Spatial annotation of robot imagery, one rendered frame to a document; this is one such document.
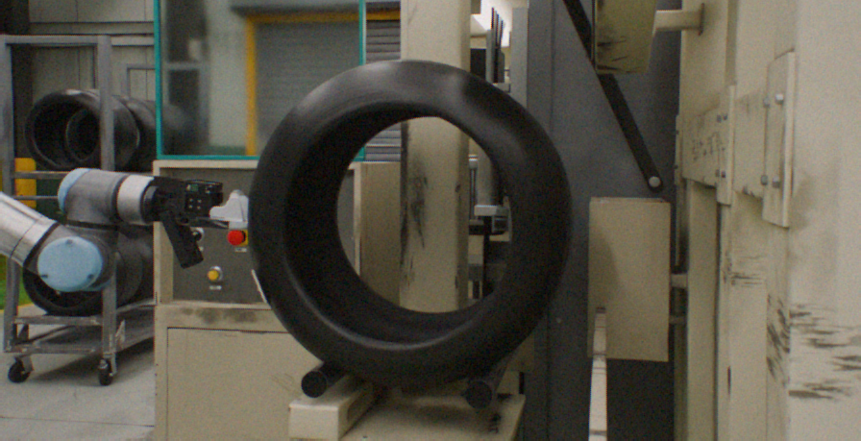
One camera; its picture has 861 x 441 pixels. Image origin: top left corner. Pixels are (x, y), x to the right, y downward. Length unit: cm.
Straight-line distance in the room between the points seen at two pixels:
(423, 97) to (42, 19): 1190
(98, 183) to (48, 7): 1146
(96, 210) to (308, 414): 55
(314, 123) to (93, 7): 1136
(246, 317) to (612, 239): 98
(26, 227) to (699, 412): 123
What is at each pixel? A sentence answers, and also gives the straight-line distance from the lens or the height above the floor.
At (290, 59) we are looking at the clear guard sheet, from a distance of 213.
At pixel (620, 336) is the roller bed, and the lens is 165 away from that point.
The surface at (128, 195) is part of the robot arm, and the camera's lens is 162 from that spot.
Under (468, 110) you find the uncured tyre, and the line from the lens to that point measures 133.
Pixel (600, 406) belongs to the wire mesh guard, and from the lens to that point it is 101.
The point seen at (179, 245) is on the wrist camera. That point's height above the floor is 112.
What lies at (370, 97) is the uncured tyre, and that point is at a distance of 136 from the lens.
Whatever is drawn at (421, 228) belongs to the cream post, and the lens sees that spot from 173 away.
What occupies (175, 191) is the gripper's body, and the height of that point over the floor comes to 122.
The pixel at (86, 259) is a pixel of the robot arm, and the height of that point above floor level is 111.
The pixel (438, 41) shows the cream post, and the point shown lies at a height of 152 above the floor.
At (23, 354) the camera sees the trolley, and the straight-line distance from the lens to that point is 534.
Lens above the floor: 129
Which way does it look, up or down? 3 degrees down
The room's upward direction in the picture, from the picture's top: straight up
